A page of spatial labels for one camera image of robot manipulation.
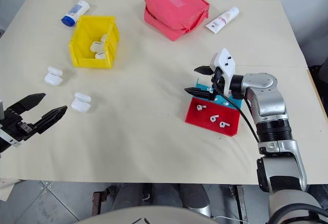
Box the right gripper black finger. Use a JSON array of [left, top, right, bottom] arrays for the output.
[[184, 87, 216, 100], [193, 65, 214, 76]]

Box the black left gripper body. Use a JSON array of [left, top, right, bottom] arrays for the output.
[[0, 109, 39, 145]]

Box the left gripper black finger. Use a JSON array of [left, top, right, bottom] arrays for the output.
[[33, 106, 68, 135], [6, 93, 47, 117]]

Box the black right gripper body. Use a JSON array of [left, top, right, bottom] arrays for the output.
[[211, 67, 227, 100]]

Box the yellow plastic bin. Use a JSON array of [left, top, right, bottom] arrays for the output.
[[68, 15, 121, 69]]

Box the red plastic tray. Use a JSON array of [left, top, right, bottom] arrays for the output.
[[184, 96, 241, 138]]

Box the teal plastic tray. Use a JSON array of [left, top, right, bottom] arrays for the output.
[[191, 77, 243, 112]]

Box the white cosmetic tube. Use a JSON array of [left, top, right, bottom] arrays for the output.
[[205, 6, 240, 34]]

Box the pink fabric pouch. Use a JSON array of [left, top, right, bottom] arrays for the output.
[[143, 0, 211, 42]]

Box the cream table cloth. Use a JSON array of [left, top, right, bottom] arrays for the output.
[[0, 0, 328, 204]]

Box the black bulky object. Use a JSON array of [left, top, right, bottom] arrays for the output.
[[308, 64, 328, 82]]

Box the white tube with blue cap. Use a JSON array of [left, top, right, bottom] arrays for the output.
[[60, 0, 91, 27]]

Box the dark grey rounded shape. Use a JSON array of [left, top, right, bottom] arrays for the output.
[[178, 183, 213, 217], [111, 182, 154, 211]]

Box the cream robot torso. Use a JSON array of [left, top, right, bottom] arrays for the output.
[[78, 205, 214, 224]]

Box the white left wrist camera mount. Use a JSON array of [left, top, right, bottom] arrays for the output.
[[0, 129, 23, 148]]

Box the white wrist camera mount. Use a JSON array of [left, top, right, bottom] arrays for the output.
[[0, 129, 23, 148], [209, 47, 236, 97]]

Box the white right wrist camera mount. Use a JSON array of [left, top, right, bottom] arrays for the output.
[[209, 47, 236, 97]]

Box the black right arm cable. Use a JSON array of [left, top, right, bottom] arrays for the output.
[[212, 78, 260, 143]]

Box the rusty metal table bracket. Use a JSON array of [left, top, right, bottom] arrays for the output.
[[230, 185, 248, 224], [91, 190, 110, 217]]

